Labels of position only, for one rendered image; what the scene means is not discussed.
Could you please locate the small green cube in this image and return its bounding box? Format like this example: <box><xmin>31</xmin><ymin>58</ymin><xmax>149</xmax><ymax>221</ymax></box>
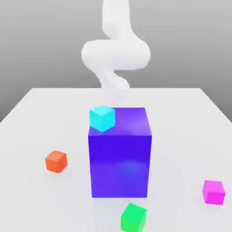
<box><xmin>121</xmin><ymin>203</ymin><xmax>148</xmax><ymax>232</ymax></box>

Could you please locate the large blue box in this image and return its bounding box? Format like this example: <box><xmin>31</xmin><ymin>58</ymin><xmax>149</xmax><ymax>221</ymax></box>
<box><xmin>87</xmin><ymin>107</ymin><xmax>153</xmax><ymax>198</ymax></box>

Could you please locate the small magenta cube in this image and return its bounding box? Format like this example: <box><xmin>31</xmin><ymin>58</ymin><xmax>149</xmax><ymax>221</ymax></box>
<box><xmin>202</xmin><ymin>179</ymin><xmax>226</xmax><ymax>206</ymax></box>

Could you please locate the small orange cube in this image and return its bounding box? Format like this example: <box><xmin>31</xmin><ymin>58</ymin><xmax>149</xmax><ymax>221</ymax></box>
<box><xmin>45</xmin><ymin>150</ymin><xmax>68</xmax><ymax>174</ymax></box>

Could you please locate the small cyan cube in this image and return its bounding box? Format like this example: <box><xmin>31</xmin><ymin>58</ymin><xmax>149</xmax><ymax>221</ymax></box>
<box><xmin>89</xmin><ymin>105</ymin><xmax>116</xmax><ymax>133</ymax></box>

